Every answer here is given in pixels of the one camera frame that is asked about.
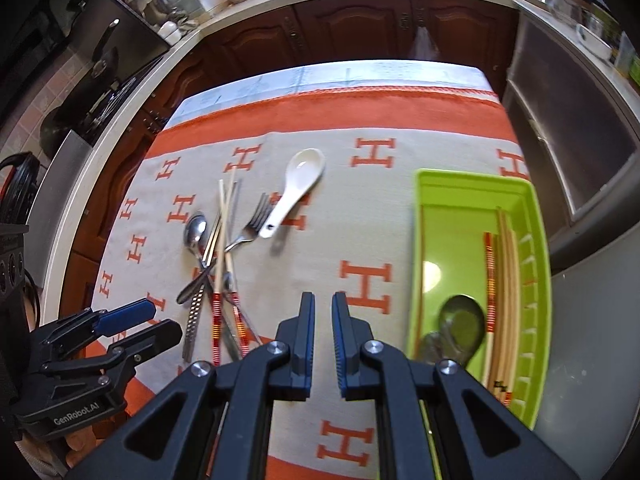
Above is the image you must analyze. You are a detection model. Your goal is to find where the black countertop appliance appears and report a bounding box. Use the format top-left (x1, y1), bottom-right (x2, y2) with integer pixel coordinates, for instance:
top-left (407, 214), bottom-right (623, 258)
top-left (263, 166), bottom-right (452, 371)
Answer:
top-left (0, 222), bottom-right (28, 321)

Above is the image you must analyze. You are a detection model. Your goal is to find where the white ceramic spoon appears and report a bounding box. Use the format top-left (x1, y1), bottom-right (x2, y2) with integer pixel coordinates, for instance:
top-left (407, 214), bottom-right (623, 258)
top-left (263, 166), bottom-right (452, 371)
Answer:
top-left (258, 148), bottom-right (326, 239)

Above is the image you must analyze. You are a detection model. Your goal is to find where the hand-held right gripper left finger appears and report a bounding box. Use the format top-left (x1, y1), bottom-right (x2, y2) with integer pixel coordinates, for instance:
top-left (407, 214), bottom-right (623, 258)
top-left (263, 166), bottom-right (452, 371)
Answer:
top-left (65, 291), bottom-right (317, 480)

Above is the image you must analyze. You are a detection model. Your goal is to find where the black pot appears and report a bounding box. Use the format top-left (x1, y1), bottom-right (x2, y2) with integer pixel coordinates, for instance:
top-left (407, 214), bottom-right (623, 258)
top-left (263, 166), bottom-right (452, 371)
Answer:
top-left (39, 107), bottom-right (76, 161)

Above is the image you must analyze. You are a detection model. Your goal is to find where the black gas stove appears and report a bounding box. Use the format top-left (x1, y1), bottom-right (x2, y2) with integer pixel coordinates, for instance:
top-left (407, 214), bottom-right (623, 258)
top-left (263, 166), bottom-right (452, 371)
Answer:
top-left (65, 70), bottom-right (166, 146)

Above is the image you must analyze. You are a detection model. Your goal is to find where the green plastic utensil tray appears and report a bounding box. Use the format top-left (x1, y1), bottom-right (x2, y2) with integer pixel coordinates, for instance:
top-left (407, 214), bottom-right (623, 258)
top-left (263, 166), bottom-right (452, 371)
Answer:
top-left (404, 169), bottom-right (552, 480)

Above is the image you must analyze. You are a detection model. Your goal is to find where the dark brown wooden chopstick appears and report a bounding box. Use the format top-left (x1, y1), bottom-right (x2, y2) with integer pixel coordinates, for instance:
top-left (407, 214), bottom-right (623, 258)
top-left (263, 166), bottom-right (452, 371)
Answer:
top-left (414, 207), bottom-right (426, 358)

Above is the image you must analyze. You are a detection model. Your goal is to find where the black power cable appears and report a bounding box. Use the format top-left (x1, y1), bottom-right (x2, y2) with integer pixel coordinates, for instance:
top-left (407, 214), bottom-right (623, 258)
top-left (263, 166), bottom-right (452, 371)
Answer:
top-left (0, 152), bottom-right (41, 226)

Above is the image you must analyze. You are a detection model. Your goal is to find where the clear plastic bag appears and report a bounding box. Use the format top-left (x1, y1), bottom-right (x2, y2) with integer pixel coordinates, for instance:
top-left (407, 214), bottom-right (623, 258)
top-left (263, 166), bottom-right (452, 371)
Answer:
top-left (407, 22), bottom-right (441, 61)

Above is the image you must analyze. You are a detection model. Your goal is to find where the person's left hand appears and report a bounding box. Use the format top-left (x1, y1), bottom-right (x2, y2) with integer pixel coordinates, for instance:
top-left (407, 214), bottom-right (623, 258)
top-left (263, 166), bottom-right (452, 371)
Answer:
top-left (62, 422), bottom-right (108, 467)

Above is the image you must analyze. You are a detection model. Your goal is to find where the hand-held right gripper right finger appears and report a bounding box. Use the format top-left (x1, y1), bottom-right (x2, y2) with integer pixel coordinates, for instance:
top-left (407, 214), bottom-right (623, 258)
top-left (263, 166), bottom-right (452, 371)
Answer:
top-left (331, 291), bottom-right (583, 480)

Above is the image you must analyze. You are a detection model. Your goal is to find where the large metal spoon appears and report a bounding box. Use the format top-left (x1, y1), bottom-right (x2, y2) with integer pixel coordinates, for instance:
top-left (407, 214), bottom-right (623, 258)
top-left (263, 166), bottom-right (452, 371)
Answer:
top-left (437, 294), bottom-right (487, 368)

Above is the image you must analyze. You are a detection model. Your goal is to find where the white bowl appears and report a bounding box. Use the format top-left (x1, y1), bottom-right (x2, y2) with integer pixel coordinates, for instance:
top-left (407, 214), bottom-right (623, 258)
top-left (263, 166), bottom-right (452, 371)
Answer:
top-left (575, 25), bottom-right (613, 61)

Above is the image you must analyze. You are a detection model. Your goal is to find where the orange patterned blanket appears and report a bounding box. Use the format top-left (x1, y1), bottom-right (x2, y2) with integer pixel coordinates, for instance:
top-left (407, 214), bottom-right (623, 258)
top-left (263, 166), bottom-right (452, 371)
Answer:
top-left (82, 82), bottom-right (531, 480)

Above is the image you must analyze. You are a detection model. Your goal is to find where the steel side panel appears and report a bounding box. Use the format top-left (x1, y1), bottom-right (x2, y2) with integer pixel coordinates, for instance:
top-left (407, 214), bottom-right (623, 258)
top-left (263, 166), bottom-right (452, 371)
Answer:
top-left (22, 130), bottom-right (93, 281)

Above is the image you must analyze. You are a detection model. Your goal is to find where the grey refrigerator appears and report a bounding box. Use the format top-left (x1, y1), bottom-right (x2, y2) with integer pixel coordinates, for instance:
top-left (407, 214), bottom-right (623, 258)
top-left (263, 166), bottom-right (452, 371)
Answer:
top-left (530, 245), bottom-right (640, 461)

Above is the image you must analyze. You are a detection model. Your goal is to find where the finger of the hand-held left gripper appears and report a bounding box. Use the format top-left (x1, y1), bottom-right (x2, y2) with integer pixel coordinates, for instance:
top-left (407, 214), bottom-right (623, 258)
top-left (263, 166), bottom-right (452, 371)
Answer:
top-left (31, 298), bottom-right (157, 362)
top-left (44, 319), bottom-right (184, 387)

